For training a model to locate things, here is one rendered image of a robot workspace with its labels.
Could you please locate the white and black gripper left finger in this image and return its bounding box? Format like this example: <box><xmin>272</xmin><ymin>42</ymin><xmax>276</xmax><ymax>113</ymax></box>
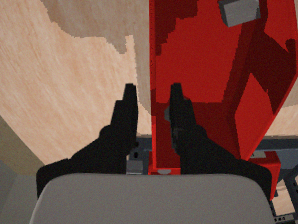
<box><xmin>36</xmin><ymin>83</ymin><xmax>138</xmax><ymax>199</ymax></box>

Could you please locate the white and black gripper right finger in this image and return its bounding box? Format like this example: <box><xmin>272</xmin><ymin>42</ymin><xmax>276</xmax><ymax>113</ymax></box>
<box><xmin>169</xmin><ymin>83</ymin><xmax>272</xmax><ymax>204</ymax></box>

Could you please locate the grey block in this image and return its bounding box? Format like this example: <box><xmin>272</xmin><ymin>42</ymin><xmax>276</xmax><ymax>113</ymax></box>
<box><xmin>218</xmin><ymin>0</ymin><xmax>261</xmax><ymax>28</ymax></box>
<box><xmin>164</xmin><ymin>106</ymin><xmax>170</xmax><ymax>122</ymax></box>

